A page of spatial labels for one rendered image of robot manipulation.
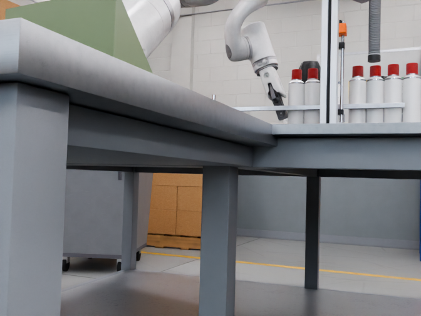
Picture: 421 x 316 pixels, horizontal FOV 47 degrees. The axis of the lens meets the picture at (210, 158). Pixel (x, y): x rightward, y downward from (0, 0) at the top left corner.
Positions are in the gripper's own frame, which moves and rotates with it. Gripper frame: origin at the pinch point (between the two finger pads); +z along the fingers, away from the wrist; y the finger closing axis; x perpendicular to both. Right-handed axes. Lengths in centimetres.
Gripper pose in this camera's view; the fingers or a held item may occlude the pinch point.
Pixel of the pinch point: (281, 113)
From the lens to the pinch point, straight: 159.6
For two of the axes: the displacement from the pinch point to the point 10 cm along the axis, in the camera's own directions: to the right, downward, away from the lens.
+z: 2.9, 9.4, -1.6
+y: 3.4, 0.5, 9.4
